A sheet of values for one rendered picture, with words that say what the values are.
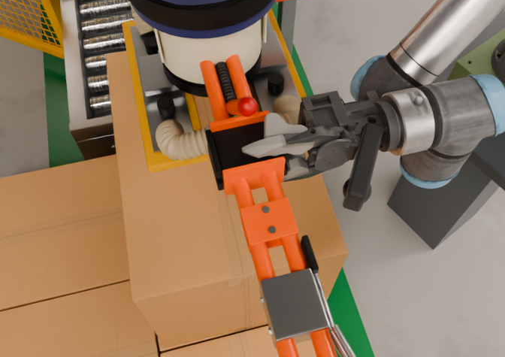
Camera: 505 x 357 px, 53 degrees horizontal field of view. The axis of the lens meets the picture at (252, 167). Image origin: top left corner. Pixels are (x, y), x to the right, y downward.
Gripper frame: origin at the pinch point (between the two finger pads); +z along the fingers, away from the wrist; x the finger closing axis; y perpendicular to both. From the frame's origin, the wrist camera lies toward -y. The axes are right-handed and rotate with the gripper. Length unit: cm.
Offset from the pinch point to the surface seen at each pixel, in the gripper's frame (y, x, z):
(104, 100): 76, -70, 30
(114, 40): 102, -70, 24
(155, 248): 4.9, -30.2, 17.4
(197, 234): 5.7, -30.2, 9.3
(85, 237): 30, -70, 40
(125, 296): 11, -70, 31
